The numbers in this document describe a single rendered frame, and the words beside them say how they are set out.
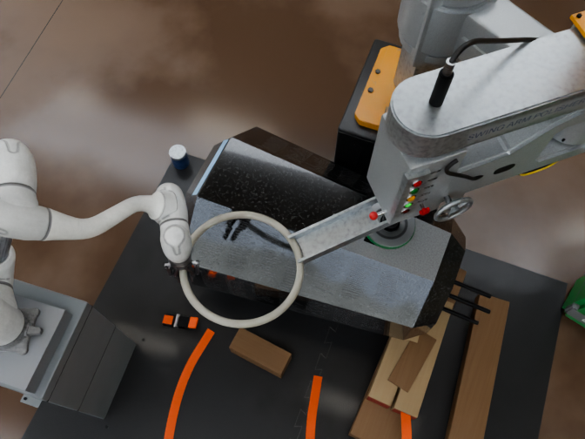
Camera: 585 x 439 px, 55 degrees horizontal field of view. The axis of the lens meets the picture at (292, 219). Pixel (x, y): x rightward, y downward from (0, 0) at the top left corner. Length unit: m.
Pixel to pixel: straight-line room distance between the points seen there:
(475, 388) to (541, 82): 1.72
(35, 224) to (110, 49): 2.57
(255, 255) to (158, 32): 2.17
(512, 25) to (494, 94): 0.55
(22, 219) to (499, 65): 1.45
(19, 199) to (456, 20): 1.60
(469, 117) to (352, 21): 2.60
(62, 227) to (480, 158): 1.35
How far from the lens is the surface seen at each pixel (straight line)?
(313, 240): 2.30
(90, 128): 3.85
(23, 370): 2.39
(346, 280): 2.43
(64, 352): 2.45
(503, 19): 2.29
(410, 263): 2.40
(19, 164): 1.84
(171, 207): 2.05
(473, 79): 1.78
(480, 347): 3.14
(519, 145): 2.05
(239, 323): 2.17
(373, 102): 2.81
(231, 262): 2.55
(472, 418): 3.06
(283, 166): 2.54
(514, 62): 1.86
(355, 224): 2.28
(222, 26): 4.18
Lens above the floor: 3.03
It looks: 66 degrees down
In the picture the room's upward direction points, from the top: straight up
